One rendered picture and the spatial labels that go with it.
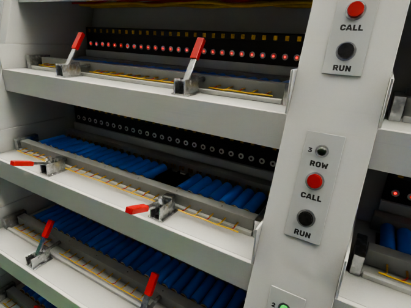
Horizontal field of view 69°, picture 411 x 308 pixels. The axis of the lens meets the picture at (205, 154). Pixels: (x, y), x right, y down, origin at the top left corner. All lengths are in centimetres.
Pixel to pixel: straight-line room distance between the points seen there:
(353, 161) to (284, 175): 7
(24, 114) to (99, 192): 33
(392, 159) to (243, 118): 17
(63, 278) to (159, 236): 26
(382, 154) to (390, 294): 16
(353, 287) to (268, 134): 20
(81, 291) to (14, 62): 50
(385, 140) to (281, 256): 17
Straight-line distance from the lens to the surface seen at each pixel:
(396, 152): 36
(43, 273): 69
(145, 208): 42
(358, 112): 36
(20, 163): 61
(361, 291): 41
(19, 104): 80
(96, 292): 62
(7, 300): 93
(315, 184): 35
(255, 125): 38
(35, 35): 82
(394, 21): 38
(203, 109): 41
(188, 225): 45
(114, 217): 51
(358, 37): 37
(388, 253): 44
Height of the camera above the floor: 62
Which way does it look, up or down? 5 degrees down
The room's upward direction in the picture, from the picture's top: 12 degrees clockwise
